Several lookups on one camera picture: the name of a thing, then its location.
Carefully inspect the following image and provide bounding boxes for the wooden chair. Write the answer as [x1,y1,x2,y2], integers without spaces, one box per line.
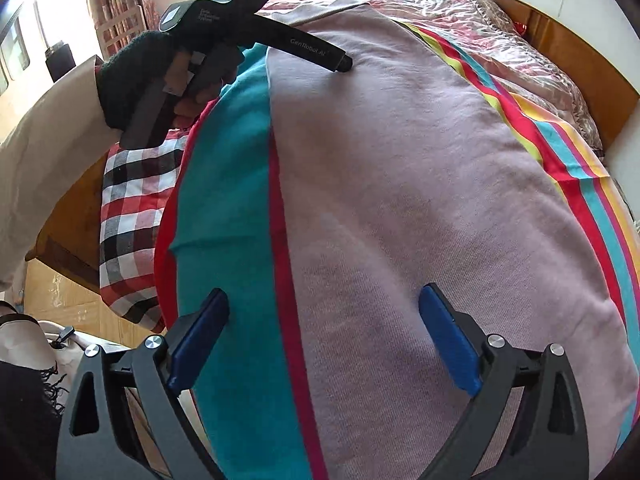
[96,6,146,60]

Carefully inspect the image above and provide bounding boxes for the black gloved left hand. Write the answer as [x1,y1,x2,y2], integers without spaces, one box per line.
[96,30,238,131]

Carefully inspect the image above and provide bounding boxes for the pink patterned quilt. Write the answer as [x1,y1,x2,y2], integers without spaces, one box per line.
[259,0,604,157]

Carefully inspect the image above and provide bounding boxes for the red plaid sheet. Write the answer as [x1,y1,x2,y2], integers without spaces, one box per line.
[99,130,188,332]

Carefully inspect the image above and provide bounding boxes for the lilac sweatpants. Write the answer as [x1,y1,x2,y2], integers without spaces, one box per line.
[266,0,639,479]

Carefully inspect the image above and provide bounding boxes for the beige sleeved left forearm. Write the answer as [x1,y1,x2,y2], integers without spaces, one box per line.
[1,56,120,290]

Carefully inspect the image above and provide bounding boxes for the rainbow striped blanket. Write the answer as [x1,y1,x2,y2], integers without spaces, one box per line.
[153,19,640,480]

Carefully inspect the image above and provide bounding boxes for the wooden headboard left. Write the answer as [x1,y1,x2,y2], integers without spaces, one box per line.
[494,0,639,150]

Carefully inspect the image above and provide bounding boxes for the window with bars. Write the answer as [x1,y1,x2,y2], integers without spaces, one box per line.
[0,10,30,93]

